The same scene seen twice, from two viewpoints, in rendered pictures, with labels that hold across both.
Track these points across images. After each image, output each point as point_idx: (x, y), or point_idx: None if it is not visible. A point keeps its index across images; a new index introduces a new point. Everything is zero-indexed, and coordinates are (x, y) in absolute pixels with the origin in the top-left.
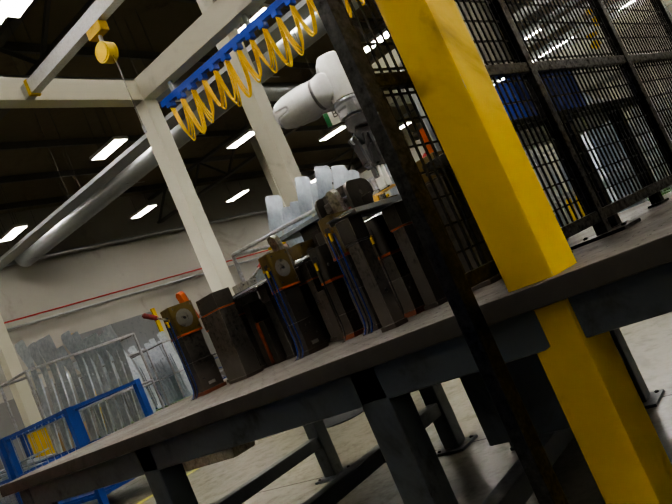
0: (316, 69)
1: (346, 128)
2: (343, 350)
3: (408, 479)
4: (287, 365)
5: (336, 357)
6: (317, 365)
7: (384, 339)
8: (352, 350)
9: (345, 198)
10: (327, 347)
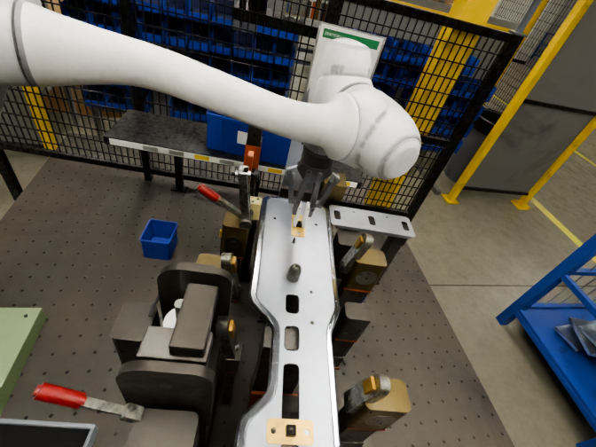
0: (370, 70)
1: (330, 164)
2: (401, 301)
3: None
4: (380, 435)
5: (419, 286)
6: (428, 295)
7: (407, 260)
8: (411, 280)
9: (167, 327)
10: (339, 402)
